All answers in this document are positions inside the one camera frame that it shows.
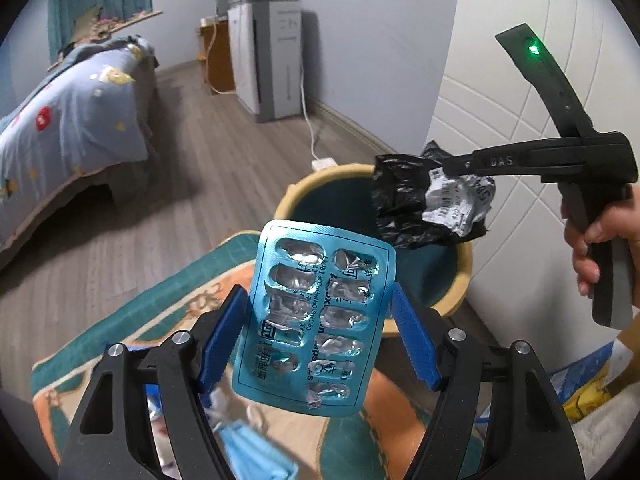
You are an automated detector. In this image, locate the blue blister pack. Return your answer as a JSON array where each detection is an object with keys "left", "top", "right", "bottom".
[{"left": 231, "top": 219, "right": 397, "bottom": 417}]

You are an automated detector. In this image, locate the grey bed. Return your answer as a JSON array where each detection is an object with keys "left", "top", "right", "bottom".
[{"left": 0, "top": 40, "right": 161, "bottom": 271}]

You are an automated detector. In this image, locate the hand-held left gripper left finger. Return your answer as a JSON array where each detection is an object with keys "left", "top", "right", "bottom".
[{"left": 57, "top": 285, "right": 251, "bottom": 480}]

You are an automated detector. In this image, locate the white plastic wrapper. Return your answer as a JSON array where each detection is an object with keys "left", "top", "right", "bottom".
[{"left": 202, "top": 390, "right": 266, "bottom": 433}]

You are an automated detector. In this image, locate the white grey air purifier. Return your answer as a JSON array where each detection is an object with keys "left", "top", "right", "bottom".
[{"left": 227, "top": 0, "right": 306, "bottom": 123}]

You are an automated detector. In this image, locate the person's right hand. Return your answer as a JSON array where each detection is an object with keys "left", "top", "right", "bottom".
[{"left": 561, "top": 200, "right": 640, "bottom": 308}]

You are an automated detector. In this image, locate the printed blue blanket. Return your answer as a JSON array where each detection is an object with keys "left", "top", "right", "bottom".
[{"left": 0, "top": 35, "right": 156, "bottom": 256}]

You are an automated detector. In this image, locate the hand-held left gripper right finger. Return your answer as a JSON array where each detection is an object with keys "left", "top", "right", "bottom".
[{"left": 391, "top": 282, "right": 586, "bottom": 480}]

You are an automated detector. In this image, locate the white power cable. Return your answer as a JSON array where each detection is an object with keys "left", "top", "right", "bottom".
[{"left": 299, "top": 67, "right": 322, "bottom": 162}]

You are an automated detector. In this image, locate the yellow-rimmed teal trash bin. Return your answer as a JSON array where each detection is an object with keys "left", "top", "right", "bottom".
[{"left": 274, "top": 162, "right": 473, "bottom": 336}]

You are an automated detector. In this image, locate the black plastic bag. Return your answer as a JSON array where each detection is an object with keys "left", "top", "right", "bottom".
[{"left": 371, "top": 141, "right": 488, "bottom": 251}]

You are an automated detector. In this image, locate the thin white cable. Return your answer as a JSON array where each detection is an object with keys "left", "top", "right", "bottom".
[{"left": 204, "top": 22, "right": 235, "bottom": 95}]

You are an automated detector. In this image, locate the blue face mask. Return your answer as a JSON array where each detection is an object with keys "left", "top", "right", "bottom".
[{"left": 215, "top": 420, "right": 301, "bottom": 480}]

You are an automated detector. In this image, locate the yellow packet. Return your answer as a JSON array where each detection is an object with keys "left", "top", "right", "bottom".
[{"left": 562, "top": 375, "right": 615, "bottom": 418}]

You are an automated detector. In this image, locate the teal and orange rug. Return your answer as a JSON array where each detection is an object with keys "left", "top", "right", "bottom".
[{"left": 30, "top": 230, "right": 501, "bottom": 480}]

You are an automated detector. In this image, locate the wooden cabinet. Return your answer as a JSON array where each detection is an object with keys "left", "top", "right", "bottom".
[{"left": 195, "top": 15, "right": 236, "bottom": 95}]

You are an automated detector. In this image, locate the white receipt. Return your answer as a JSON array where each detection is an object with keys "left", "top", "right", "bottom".
[{"left": 421, "top": 169, "right": 496, "bottom": 237}]

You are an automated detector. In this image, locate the ornate wooden headboard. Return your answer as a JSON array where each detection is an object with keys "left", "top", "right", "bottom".
[{"left": 47, "top": 7, "right": 163, "bottom": 72}]

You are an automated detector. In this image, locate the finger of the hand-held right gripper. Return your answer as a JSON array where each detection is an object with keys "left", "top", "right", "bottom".
[{"left": 440, "top": 138, "right": 581, "bottom": 178}]

